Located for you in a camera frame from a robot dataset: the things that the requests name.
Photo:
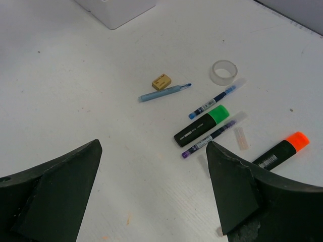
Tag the orange cap black highlighter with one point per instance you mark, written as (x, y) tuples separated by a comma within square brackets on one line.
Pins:
[(282, 151)]

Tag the purple gel pen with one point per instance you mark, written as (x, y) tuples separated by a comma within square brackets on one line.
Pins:
[(236, 119)]

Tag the white compartment organizer box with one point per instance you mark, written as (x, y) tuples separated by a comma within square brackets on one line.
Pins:
[(115, 13)]

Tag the light blue pen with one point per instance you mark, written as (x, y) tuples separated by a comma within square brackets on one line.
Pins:
[(164, 92)]

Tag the blue gel pen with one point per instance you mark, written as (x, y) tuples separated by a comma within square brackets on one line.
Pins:
[(229, 90)]

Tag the clear peach pen cap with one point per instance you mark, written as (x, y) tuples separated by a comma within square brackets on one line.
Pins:
[(241, 139)]

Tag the green cap black highlighter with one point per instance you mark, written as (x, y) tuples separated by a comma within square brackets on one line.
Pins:
[(201, 125)]

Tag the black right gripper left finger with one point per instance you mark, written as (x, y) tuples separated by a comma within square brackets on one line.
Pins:
[(48, 202)]

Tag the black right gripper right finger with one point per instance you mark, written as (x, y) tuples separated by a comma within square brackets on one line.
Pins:
[(257, 205)]

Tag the clear tape roll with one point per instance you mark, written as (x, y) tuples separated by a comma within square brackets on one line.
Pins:
[(223, 72)]

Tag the tan eraser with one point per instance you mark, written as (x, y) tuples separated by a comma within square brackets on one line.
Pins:
[(162, 82)]

